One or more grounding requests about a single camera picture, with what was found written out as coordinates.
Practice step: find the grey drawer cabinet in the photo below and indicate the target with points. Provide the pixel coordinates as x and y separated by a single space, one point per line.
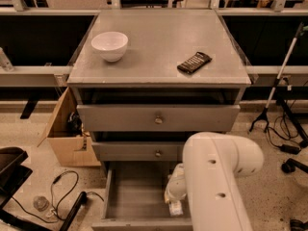
147 74

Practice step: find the black power adapter with cable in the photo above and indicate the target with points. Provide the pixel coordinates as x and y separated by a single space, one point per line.
280 136

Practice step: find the grey top drawer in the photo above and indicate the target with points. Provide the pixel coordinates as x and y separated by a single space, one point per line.
158 118

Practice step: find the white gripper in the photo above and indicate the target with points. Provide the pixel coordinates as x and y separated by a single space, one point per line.
174 189

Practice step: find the grey middle drawer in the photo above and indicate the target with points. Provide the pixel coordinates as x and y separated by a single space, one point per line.
138 151

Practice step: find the reacher grabber stick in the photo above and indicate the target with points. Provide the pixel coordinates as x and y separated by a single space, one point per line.
263 116

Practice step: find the clear plastic water bottle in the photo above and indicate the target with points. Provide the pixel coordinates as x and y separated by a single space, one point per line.
175 208

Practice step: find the black chair caster right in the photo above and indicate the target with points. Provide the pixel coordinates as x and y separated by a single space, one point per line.
291 165

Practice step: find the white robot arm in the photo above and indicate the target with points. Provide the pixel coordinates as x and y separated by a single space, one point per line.
206 178

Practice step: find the grey open bottom drawer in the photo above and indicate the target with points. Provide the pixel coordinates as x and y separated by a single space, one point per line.
134 199

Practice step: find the black snack bar packet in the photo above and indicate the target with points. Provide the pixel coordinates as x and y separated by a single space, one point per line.
195 62

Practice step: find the white ceramic bowl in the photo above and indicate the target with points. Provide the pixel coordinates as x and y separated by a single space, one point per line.
111 46

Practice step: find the open cardboard box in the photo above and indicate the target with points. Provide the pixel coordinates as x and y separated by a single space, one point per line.
71 150

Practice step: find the clear plastic cup on floor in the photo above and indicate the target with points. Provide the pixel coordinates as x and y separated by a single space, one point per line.
40 203

